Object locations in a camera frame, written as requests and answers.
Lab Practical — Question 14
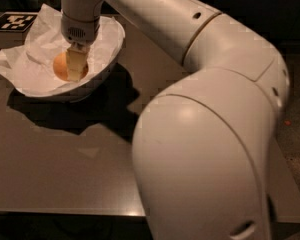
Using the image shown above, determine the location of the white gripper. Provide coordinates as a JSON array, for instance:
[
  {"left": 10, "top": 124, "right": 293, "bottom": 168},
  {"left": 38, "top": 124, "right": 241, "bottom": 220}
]
[{"left": 61, "top": 12, "right": 100, "bottom": 82}]

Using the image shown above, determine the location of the orange fruit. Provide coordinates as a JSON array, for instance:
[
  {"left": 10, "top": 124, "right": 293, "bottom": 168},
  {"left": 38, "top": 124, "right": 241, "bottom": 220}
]
[{"left": 53, "top": 52, "right": 88, "bottom": 82}]

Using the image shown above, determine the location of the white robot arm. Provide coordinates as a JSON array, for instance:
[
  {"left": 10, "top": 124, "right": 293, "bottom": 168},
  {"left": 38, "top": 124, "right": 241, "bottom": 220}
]
[{"left": 61, "top": 0, "right": 289, "bottom": 240}]

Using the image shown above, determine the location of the white bowl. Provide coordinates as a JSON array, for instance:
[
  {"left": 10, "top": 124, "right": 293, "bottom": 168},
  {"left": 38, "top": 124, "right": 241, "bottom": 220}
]
[{"left": 15, "top": 15, "right": 126, "bottom": 103}]

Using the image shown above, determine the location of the white crumpled paper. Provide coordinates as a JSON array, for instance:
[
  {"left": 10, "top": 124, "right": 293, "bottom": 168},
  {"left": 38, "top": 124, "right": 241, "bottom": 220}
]
[{"left": 0, "top": 3, "right": 125, "bottom": 97}]

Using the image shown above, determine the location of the black white marker tag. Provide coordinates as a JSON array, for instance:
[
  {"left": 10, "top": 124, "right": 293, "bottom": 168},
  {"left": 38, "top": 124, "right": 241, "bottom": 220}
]
[{"left": 0, "top": 12, "right": 37, "bottom": 33}]

